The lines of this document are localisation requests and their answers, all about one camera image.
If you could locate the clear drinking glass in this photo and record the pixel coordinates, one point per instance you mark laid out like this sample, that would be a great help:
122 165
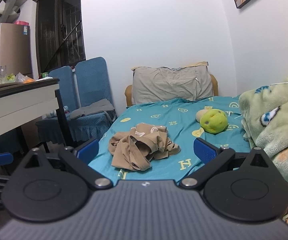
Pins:
1 73

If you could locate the green can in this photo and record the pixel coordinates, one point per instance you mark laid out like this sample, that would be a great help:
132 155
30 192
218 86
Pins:
44 75

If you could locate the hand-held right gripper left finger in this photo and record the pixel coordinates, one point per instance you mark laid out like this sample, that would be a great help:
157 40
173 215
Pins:
87 151

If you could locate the pink container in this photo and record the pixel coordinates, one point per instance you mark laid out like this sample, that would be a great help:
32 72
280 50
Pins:
21 23

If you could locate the green fleece cartoon blanket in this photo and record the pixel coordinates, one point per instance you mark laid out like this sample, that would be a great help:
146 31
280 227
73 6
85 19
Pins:
273 130

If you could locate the grey pillow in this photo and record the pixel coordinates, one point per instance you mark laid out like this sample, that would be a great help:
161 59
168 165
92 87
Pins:
171 85

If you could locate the grey seat cushion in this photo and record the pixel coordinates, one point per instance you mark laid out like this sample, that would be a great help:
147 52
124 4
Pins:
94 108

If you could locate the dark barred window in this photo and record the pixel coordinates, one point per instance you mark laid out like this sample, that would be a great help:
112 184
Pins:
59 25

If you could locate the teal patterned bed sheet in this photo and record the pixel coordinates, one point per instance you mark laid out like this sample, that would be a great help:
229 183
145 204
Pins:
164 130

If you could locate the blue covered chair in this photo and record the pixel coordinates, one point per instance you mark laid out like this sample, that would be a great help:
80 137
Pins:
61 80
91 80

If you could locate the brown garment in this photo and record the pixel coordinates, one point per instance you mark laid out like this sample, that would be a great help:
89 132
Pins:
134 150

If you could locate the white desk with black legs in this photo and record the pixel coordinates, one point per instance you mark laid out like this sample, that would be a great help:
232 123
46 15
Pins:
16 102

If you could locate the clear plastic bag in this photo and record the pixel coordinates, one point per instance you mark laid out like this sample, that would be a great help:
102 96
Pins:
20 77

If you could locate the orange fruit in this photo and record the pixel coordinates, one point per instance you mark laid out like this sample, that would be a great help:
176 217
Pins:
29 80

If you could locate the green plush toy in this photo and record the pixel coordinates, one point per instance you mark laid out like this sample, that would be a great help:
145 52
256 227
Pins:
214 121

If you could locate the small white plush toy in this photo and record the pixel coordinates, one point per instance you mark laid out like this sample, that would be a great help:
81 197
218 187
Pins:
51 115

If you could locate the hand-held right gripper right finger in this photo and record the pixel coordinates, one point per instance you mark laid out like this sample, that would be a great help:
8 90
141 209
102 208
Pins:
204 152

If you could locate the bronze refrigerator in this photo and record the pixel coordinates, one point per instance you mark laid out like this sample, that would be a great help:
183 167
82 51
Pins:
11 50

